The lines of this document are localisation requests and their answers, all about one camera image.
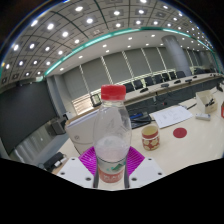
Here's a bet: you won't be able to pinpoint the flat round red coaster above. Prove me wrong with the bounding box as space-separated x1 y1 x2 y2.
172 127 188 139

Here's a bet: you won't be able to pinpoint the black clip tool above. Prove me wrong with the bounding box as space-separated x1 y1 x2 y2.
204 98 216 108

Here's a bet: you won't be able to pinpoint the black handheld device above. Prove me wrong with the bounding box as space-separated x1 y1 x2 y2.
42 151 68 173

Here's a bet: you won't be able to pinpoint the round ceiling lights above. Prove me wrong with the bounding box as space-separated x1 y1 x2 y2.
1 0 208 84

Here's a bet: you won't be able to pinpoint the red and cream mug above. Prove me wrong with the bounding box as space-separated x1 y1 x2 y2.
141 125 161 151

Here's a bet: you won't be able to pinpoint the dark grey box monitor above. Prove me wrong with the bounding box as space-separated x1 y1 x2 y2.
49 118 68 136

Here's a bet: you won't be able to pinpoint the long curved conference desk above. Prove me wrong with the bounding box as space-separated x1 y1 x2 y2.
66 73 224 118

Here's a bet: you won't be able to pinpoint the row of black chairs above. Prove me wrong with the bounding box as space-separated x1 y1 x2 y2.
123 68 209 94

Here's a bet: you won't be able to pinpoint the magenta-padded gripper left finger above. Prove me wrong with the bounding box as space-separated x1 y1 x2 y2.
56 146 100 189

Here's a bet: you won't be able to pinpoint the clear red-capped water bottle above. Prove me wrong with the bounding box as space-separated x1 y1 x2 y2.
92 84 133 189

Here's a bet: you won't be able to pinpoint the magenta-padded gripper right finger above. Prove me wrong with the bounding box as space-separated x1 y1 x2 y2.
124 146 166 188

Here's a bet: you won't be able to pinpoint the white printed paper sheet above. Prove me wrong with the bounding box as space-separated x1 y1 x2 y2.
148 105 194 130

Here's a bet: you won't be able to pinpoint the black pen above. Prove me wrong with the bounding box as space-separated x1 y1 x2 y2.
186 102 198 111

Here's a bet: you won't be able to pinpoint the white remote control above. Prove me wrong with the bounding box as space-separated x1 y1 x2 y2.
195 112 212 121

